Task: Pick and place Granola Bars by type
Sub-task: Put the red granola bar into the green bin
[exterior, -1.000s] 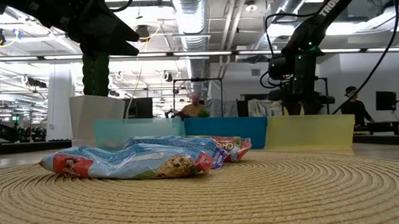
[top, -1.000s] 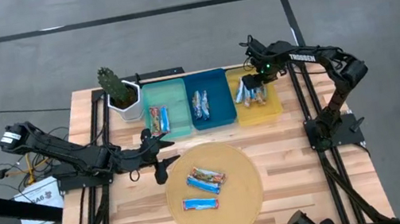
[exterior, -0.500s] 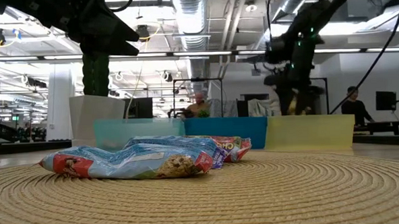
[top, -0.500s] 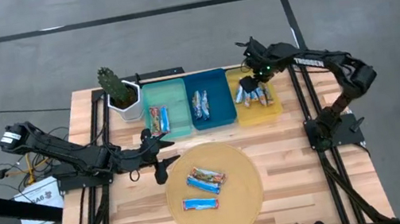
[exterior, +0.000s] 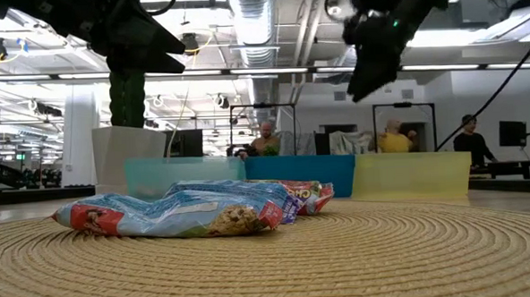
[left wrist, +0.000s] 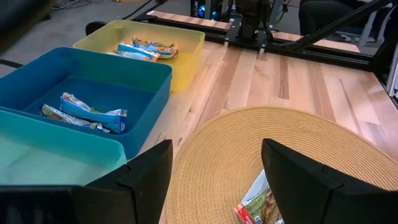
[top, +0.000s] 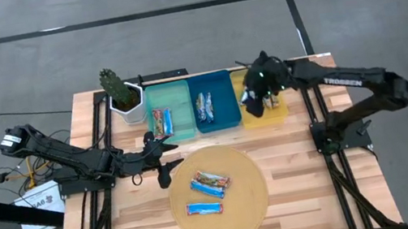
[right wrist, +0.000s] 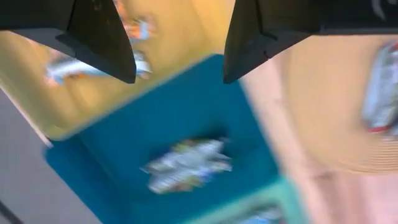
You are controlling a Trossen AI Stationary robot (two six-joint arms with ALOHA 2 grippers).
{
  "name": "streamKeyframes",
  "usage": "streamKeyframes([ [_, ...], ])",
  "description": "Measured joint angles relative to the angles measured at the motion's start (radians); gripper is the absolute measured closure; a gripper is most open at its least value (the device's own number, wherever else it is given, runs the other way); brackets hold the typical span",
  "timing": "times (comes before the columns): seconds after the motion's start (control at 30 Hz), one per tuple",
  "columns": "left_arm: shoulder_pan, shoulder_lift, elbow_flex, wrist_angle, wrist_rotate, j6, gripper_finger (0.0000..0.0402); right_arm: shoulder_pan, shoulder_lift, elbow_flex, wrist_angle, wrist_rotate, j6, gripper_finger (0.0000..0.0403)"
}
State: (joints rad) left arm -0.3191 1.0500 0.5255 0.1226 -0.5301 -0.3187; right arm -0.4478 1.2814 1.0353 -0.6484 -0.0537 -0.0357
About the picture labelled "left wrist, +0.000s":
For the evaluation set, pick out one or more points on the round woven straw placemat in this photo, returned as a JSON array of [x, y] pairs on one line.
[[224, 146]]

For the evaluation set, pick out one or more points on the green orange granola bar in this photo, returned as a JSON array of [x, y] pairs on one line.
[[258, 202]]

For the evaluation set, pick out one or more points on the teal translucent plastic bin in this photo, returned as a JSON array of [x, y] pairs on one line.
[[46, 155]]

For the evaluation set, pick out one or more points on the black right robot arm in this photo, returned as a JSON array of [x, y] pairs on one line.
[[252, 18]]

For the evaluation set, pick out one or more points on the person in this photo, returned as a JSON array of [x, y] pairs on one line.
[[323, 12]]

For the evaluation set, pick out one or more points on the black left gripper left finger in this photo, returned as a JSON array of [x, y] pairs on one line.
[[133, 199]]

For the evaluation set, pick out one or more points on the yellow translucent plastic bin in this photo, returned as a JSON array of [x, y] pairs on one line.
[[192, 62]]

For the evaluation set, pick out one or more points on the silver aluminium bracket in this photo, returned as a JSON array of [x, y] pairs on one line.
[[393, 71]]

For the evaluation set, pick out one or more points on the black aluminium table frame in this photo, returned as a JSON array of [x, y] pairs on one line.
[[326, 29]]

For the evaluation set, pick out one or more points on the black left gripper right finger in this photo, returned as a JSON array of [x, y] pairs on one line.
[[323, 202]]

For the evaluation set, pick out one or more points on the grey office chair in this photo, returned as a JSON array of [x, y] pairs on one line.
[[367, 28]]

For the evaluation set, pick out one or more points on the blue plastic bin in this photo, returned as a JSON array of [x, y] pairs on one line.
[[124, 71]]

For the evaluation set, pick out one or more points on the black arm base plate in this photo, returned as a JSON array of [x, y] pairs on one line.
[[231, 34]]

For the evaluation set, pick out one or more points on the computer with blue lights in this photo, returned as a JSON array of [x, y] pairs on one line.
[[202, 11]]

